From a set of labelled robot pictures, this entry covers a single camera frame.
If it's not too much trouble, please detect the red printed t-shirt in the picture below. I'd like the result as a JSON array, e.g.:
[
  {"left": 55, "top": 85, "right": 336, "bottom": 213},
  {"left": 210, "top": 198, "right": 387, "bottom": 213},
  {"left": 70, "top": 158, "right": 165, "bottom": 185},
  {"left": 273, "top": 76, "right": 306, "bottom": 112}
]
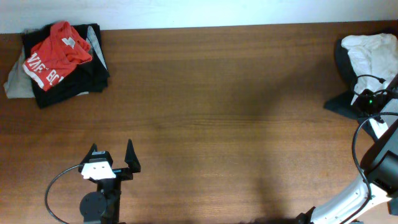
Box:
[{"left": 22, "top": 21, "right": 93, "bottom": 91}]

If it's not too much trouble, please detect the dark garment at right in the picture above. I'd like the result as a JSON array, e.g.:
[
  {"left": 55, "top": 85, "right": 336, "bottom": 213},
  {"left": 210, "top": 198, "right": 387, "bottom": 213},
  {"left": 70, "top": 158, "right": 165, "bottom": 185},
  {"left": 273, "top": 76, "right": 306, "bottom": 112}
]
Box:
[{"left": 324, "top": 39, "right": 397, "bottom": 122}]

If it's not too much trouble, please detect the white t-shirt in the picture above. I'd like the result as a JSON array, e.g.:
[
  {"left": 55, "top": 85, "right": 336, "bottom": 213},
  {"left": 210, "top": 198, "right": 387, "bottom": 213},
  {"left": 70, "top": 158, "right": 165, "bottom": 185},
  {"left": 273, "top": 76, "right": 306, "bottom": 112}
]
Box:
[{"left": 339, "top": 33, "right": 397, "bottom": 93}]

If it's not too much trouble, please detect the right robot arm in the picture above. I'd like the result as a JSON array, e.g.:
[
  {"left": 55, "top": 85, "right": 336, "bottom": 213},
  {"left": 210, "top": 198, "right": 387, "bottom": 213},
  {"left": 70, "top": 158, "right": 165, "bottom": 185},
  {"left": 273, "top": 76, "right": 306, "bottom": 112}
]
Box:
[{"left": 293, "top": 99, "right": 397, "bottom": 224}]

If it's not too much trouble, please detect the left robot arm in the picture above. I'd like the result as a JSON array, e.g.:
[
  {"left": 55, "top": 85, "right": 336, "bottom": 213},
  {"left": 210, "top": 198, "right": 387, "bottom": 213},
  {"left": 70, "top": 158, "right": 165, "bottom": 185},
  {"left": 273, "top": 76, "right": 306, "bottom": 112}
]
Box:
[{"left": 78, "top": 140, "right": 141, "bottom": 224}]

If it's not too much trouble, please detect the black folded garment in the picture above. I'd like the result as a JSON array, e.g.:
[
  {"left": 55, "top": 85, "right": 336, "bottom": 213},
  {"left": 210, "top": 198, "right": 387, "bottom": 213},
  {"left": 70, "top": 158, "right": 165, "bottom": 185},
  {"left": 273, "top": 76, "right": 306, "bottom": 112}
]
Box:
[{"left": 31, "top": 24, "right": 110, "bottom": 109}]

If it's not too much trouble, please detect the grey folded garment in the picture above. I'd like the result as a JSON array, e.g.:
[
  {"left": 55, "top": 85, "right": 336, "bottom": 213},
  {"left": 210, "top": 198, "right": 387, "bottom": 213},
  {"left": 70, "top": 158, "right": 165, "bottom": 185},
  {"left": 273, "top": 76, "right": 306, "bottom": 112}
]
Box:
[{"left": 3, "top": 48, "right": 35, "bottom": 99}]

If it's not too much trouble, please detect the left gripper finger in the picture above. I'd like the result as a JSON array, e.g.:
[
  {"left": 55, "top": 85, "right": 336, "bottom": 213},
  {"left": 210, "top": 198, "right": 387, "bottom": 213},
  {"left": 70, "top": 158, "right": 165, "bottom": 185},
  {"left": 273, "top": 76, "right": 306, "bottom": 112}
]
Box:
[
  {"left": 80, "top": 144, "right": 98, "bottom": 165},
  {"left": 124, "top": 139, "right": 141, "bottom": 173}
]

